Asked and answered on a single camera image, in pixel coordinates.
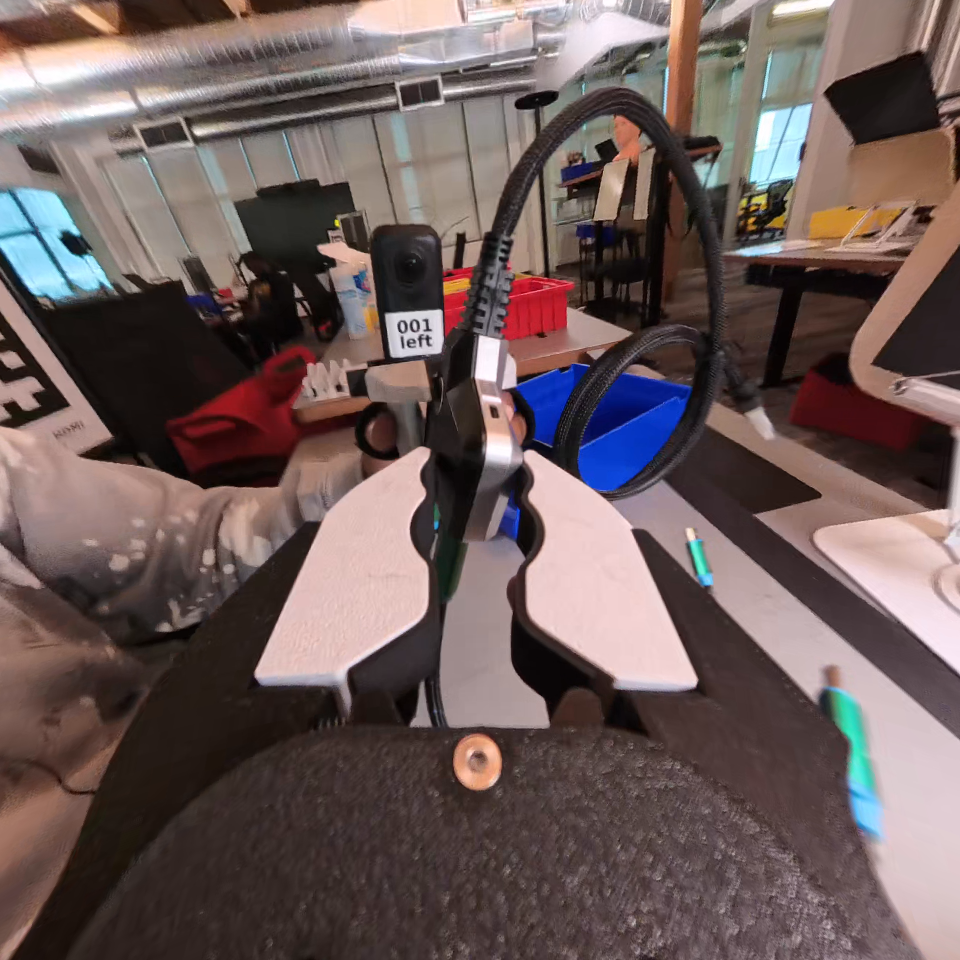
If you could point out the yellow plastic bin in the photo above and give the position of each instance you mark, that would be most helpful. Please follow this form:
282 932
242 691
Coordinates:
832 221

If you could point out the wooden support post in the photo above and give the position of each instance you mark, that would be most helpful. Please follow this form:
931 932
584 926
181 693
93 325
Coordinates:
682 60

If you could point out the white tablet stand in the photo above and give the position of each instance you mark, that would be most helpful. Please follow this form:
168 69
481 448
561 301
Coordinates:
885 225
885 570

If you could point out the red plastic bin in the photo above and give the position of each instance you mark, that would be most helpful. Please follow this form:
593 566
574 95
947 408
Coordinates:
540 300

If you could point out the red shopping basket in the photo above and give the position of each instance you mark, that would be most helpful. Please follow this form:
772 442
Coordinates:
855 412

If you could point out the black partition panel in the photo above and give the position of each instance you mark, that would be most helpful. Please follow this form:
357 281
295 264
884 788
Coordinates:
135 360

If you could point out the silver ventilation duct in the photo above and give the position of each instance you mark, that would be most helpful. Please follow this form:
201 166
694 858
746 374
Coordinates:
225 67

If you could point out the white wipes canister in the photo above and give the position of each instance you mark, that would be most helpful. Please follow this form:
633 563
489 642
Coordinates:
352 292

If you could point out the grey table with wood edge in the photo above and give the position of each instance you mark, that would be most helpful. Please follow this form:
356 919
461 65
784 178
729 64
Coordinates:
570 337

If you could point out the black and yellow office chair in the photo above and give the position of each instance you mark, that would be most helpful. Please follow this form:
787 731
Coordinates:
765 202

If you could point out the person's left forearm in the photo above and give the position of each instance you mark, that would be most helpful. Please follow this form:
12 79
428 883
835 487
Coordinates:
150 540

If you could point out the large black monitor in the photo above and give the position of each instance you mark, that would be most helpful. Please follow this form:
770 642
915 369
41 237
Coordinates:
292 217

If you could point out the wooden desk with black legs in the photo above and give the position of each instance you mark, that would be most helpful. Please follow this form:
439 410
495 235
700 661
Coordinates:
825 259

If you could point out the black floor lamp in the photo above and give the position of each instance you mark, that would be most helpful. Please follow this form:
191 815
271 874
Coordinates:
536 99

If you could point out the red fabric bag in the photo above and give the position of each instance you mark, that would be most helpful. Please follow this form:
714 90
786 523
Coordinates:
240 420

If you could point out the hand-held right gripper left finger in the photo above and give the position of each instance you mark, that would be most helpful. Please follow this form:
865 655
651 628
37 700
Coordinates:
352 585

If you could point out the blue plastic bin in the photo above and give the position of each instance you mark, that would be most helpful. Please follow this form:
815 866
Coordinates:
637 420

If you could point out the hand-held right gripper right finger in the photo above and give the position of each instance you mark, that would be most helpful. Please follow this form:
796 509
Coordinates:
600 592

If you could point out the white toothed holder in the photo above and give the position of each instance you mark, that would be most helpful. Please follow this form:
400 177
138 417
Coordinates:
330 379

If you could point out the black-white patterned sign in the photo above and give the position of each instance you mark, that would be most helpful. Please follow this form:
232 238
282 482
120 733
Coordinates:
30 375

